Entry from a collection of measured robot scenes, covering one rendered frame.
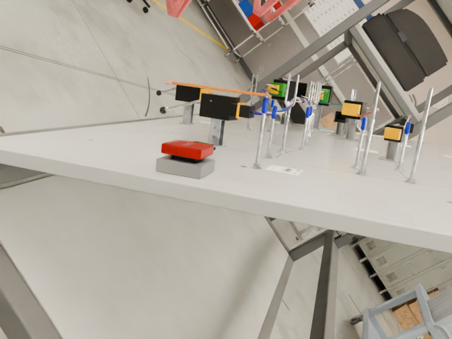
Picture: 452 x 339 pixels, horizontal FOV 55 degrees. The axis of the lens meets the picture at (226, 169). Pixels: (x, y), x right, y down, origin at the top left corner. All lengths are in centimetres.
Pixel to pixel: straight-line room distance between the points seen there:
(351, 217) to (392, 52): 134
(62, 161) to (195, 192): 17
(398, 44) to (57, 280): 142
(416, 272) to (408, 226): 739
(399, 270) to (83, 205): 721
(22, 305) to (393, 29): 150
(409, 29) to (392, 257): 626
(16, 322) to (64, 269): 12
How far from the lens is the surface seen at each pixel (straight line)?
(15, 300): 65
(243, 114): 73
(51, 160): 55
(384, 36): 175
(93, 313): 73
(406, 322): 825
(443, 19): 227
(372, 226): 45
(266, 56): 854
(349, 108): 121
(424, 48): 177
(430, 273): 785
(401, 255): 777
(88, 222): 81
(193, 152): 50
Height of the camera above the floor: 128
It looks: 18 degrees down
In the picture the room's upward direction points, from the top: 56 degrees clockwise
